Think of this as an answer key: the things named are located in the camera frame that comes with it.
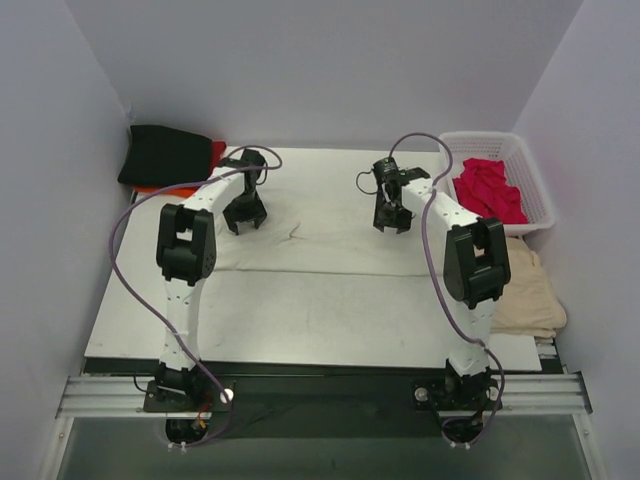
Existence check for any cream white t-shirt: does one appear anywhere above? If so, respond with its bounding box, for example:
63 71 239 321
215 190 428 277

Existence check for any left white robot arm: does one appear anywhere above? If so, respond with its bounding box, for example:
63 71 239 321
155 149 267 412

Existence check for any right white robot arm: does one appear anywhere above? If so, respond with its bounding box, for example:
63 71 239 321
372 157 511 408

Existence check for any orange folded t-shirt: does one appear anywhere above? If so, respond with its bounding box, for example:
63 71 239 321
133 186 198 199

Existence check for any red folded t-shirt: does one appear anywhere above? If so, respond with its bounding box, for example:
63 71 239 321
209 141 227 174

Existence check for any magenta crumpled t-shirt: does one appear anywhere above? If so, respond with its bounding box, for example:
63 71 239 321
453 158 528 225

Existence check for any black folded t-shirt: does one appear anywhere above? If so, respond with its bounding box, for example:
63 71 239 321
118 125 212 187

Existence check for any white plastic basket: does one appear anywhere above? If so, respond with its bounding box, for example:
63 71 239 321
441 131 555 237

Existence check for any beige folded cloth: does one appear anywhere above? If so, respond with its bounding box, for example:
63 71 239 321
491 237 567 338

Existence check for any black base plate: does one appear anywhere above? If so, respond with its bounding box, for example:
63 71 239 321
142 370 504 446

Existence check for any aluminium mounting rail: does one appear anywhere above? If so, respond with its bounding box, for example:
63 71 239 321
57 374 592 419

